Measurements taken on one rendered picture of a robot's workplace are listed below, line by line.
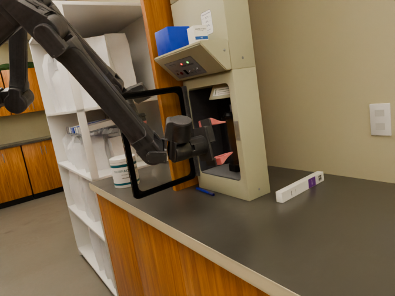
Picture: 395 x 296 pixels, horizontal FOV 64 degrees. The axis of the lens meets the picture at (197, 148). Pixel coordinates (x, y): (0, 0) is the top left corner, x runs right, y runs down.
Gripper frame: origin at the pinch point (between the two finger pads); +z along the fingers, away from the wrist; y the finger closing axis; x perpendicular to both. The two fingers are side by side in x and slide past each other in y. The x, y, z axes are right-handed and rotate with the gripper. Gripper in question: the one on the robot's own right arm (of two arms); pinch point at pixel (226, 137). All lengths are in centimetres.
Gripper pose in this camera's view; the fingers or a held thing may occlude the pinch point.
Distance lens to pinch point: 99.2
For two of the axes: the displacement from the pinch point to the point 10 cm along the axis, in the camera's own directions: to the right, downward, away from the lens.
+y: -2.4, -9.7, -0.6
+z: 8.2, -2.3, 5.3
